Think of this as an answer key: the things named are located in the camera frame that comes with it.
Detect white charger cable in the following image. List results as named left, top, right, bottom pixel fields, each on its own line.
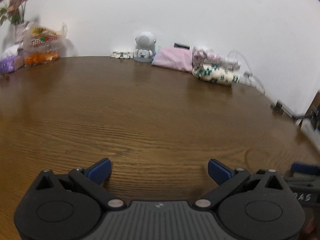
left=227, top=50, right=266, bottom=94

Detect pink artificial flowers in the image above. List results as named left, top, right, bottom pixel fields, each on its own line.
left=0, top=0, right=29, bottom=25

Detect white letter ornament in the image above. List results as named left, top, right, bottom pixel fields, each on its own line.
left=111, top=51, right=134, bottom=59

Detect clear snack bag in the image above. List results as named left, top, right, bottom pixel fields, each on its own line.
left=21, top=22, right=68, bottom=67

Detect white robot figurine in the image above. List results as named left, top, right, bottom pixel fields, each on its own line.
left=133, top=31, right=156, bottom=62

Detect purple tissue pack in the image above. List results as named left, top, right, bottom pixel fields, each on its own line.
left=0, top=44, right=24, bottom=75

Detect white power strip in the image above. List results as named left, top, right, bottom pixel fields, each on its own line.
left=239, top=72, right=257, bottom=88

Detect pink floral garment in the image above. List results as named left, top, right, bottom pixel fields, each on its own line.
left=192, top=47, right=241, bottom=72

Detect folded pink cloth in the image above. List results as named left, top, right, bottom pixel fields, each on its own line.
left=151, top=47, right=193, bottom=73

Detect cream green-flower folded cloth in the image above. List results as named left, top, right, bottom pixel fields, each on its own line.
left=191, top=64, right=240, bottom=86

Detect small black box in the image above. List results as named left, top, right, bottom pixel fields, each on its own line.
left=174, top=43, right=190, bottom=50

